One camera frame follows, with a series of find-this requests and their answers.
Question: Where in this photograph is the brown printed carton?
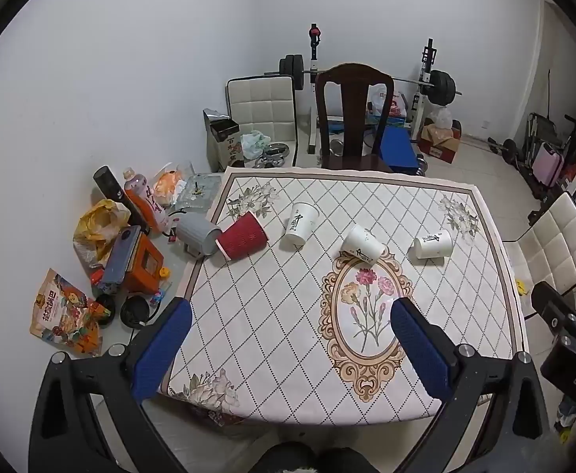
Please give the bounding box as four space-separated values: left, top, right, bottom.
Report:
204 108 246 173

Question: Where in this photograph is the grey flat device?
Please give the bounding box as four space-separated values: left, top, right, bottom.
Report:
101 225 143 289

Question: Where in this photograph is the grey ribbed cup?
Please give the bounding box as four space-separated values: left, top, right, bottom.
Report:
175 214 223 258

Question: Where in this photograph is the white paper cup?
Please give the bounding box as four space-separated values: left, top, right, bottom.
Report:
412 229 453 260
341 225 387 264
284 202 320 250

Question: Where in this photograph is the white padded chair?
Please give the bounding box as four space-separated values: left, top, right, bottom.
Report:
226 75 299 168
502 191 576 321

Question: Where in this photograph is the blue bench pad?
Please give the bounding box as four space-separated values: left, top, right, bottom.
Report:
380 125 412 174

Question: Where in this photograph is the black dumbbell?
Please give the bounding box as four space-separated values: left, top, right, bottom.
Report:
487 137 519 163

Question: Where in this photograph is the yellow plastic bag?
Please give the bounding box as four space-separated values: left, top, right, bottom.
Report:
73 199 132 267

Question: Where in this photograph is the clear glass tray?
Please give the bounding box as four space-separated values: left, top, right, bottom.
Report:
175 172 223 214

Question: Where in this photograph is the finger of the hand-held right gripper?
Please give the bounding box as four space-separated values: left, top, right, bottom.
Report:
531 280 576 345

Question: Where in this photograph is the white and red plastic bag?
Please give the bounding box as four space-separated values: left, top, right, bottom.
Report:
368 84 407 118

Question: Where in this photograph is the clear bag of orange snacks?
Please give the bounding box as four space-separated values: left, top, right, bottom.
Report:
152 162 192 206

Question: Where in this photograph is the steel bowl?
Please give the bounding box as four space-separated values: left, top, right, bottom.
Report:
255 143 289 168

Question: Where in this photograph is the cardboard box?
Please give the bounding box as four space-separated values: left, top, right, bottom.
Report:
418 121 462 164

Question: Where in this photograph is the colourful snack bag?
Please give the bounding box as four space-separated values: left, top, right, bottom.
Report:
29 268 111 358

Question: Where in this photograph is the barbell with black plates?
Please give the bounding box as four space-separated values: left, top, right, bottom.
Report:
279 54 463 106

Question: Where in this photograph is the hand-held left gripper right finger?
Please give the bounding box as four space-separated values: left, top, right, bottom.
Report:
390 298 551 473

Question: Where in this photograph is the black cylinder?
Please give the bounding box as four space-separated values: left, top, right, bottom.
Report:
93 166 151 235

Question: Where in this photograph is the white squat rack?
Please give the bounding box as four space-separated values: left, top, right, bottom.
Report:
302 24 439 155

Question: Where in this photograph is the green and white plastic bag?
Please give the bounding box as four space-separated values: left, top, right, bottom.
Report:
240 130 272 159

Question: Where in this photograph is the red ribbed paper cup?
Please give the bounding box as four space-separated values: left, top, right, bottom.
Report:
215 211 269 261

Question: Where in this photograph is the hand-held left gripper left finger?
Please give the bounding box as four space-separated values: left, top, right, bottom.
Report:
28 298 193 473

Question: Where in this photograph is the orange drink bottle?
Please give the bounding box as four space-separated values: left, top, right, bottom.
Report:
123 168 168 232

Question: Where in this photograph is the pink suitcase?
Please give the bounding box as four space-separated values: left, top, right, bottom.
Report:
534 142 565 185

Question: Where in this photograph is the floral diamond-pattern tablecloth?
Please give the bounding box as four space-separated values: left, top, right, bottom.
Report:
157 166 532 427

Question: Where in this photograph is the orange box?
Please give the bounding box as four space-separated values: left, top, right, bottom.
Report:
120 234 165 296

